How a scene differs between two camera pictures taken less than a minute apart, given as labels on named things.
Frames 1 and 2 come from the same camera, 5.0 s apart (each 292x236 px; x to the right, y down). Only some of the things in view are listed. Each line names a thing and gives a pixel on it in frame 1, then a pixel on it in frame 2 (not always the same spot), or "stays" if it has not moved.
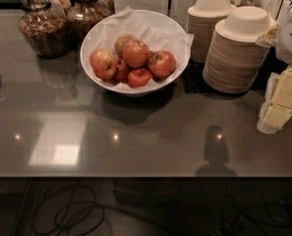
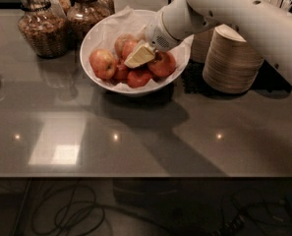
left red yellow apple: (102, 63) stays
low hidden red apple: (122, 72) stays
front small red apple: (139, 78) stays
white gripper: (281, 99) → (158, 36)
